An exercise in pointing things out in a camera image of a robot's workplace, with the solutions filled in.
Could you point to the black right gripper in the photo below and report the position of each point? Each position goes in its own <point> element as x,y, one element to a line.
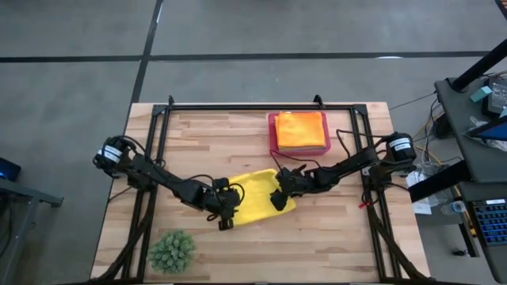
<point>295,182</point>

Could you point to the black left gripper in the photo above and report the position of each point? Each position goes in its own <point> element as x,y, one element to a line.
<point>219,198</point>

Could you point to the yellow microfiber towel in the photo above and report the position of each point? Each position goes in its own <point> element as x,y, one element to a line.
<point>257,198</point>

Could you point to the orange microfiber towel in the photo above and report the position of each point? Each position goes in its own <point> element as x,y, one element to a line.
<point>301,130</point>

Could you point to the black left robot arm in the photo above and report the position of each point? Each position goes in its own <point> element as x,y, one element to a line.
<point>158,178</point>

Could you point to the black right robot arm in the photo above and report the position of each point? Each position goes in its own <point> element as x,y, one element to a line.
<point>356,158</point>

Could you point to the pink plastic tray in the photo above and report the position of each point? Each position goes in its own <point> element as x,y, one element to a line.
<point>328,134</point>

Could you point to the artificial green potted plant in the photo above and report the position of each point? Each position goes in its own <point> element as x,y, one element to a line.
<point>172,253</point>

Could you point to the black table clamp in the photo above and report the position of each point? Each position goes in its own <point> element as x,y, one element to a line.
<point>319,102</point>
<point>171,101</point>

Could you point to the white paper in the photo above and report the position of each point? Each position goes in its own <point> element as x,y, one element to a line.
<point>420,206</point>

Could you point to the black metal beam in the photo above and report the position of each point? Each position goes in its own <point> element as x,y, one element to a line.
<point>439,180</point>

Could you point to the clear plastic water bottle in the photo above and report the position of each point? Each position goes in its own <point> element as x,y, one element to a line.
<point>455,207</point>

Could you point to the grey desk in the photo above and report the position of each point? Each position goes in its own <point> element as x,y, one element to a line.
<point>455,130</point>

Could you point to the grey metal bench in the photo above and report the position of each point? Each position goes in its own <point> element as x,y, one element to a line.
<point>24,190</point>

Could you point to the backlit black keyboard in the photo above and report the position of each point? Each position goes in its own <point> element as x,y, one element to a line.
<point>491,221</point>

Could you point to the teal box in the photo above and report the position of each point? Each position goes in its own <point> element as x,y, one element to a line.
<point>481,94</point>

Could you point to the laptop with blue screen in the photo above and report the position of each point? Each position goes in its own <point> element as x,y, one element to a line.
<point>495,132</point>

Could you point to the black device blue light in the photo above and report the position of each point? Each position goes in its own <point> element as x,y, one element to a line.
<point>10,170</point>

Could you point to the black electronic device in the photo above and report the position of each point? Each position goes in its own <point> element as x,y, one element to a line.
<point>497,99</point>

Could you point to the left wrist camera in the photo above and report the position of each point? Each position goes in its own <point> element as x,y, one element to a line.
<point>226,224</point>

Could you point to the black metal post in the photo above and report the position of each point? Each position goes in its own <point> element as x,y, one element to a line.
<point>479,65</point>

